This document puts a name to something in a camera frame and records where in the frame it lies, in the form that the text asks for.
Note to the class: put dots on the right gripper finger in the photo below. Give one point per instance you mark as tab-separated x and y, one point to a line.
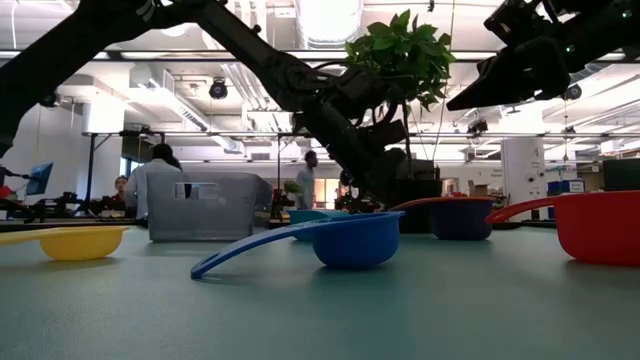
490	90

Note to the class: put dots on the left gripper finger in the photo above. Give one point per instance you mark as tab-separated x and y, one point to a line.
361	175
390	172

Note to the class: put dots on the blue measuring cup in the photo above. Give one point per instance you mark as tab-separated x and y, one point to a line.
355	245

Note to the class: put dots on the cyan measuring cup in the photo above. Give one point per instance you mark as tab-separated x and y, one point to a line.
300	216

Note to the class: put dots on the red measuring cup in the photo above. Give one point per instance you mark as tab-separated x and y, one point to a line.
600	230

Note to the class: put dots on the yellow measuring cup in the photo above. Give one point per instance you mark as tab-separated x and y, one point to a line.
80	245

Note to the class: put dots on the red background robot arm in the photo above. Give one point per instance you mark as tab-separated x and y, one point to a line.
5	192

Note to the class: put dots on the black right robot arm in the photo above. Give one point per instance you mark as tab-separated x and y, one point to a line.
600	30

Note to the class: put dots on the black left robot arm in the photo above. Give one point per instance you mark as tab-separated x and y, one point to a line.
75	40

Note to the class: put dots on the small background plant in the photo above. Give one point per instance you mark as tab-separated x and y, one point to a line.
293	187

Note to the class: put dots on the white pillar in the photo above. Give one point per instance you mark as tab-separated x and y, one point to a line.
520	170

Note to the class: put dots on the cardboard box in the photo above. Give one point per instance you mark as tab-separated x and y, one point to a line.
479	189

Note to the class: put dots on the green leafy plant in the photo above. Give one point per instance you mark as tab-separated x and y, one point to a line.
400	50

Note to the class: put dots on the blue storage bins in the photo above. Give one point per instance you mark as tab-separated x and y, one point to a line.
567	186

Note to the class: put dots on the black desk monitor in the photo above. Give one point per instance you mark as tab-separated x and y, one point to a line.
622	175

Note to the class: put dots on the teal table mat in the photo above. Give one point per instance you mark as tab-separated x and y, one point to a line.
320	310

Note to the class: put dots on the clear plastic bin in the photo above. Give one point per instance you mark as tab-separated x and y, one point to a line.
200	220

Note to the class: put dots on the blue tilted monitor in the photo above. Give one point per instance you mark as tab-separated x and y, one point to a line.
40	177

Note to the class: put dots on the black ceiling camera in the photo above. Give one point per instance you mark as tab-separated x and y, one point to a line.
572	92
218	89
50	101

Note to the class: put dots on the black table frame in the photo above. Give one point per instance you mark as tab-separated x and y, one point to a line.
530	226

